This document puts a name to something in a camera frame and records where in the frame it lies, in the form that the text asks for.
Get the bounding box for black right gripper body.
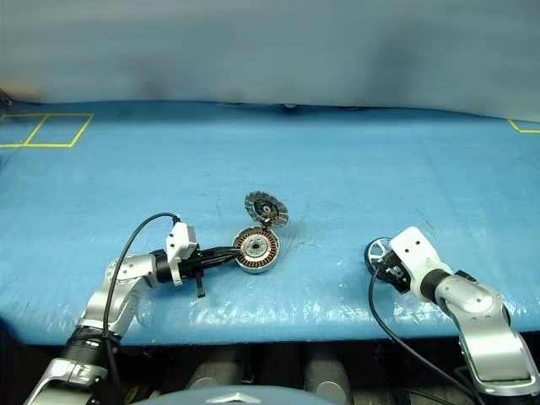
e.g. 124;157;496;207
379;251;410;295

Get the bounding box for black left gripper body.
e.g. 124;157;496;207
181;248;212;299

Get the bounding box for black rotor ring silver spokes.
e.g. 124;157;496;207
361;235;397;278

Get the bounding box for silver motor base copper windings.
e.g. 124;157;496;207
232;225;281;276

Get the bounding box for round motor lid circuit board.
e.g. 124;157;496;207
244;190;290;229

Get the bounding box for blue plastic table cover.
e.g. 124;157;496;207
0;100;540;347

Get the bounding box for dark grey rounded cylinder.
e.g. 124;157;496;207
185;348;245;392
303;348;354;394

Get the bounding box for grey-blue domed cover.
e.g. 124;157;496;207
156;382;339;405

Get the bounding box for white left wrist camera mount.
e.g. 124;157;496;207
165;219;198;288

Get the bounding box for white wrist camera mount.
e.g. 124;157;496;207
387;226;449;301
165;219;198;288

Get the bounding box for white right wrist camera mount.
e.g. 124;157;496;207
387;226;449;301

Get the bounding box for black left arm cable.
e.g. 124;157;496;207
100;212;182;405

